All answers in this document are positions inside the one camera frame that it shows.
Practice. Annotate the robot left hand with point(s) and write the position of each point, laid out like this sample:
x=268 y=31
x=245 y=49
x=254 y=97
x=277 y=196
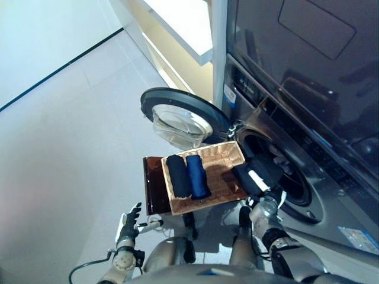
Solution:
x=127 y=227

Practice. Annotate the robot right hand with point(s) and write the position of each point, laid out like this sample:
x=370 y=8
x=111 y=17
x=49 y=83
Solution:
x=265 y=193

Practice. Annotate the small black garment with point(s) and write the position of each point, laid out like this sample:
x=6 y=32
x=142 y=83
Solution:
x=260 y=168

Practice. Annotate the white garment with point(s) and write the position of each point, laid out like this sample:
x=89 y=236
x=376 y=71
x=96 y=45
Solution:
x=281 y=161

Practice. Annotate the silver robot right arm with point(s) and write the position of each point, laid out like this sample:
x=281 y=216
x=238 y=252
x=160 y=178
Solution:
x=275 y=230

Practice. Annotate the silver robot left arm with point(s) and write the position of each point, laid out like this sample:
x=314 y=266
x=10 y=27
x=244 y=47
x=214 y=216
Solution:
x=121 y=263

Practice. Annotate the dark grey washing machine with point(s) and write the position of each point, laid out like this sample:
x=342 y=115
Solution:
x=319 y=192

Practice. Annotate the silver robot left leg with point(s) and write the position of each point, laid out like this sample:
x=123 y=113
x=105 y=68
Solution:
x=165 y=251

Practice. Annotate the silver robot leg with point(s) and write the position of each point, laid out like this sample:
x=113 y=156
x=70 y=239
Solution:
x=242 y=245
x=165 y=251

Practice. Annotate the brown acrylic stand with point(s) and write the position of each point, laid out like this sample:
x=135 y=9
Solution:
x=152 y=186

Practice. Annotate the rectangular wicker laundry basket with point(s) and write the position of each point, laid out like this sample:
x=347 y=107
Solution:
x=219 y=177

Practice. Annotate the silver robot right leg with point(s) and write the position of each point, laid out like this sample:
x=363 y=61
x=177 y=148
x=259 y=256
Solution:
x=242 y=245

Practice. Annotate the blue rolled garment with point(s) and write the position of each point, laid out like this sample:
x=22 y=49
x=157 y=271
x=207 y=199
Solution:
x=197 y=177

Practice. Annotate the large black rolled garment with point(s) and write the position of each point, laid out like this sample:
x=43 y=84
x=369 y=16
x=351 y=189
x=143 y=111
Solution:
x=177 y=177

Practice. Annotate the grey robot torso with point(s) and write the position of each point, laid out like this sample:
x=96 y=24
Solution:
x=207 y=275

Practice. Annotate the blue white energy label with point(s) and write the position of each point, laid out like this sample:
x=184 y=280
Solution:
x=355 y=236

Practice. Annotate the small blue label sticker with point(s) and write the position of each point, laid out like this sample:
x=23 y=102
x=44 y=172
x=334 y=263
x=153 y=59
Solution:
x=229 y=94

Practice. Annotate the round glass washer door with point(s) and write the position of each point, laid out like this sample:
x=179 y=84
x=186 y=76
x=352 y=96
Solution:
x=183 y=100

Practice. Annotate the dark grey stacked dryer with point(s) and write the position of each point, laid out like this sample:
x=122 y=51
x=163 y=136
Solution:
x=281 y=44

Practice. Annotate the white counter cabinet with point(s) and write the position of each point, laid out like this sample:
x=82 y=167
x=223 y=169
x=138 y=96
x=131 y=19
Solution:
x=177 y=32

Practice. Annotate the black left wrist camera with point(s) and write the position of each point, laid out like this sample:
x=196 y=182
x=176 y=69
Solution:
x=139 y=258

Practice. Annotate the white vertical cabinet post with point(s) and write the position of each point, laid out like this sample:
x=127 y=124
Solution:
x=217 y=53

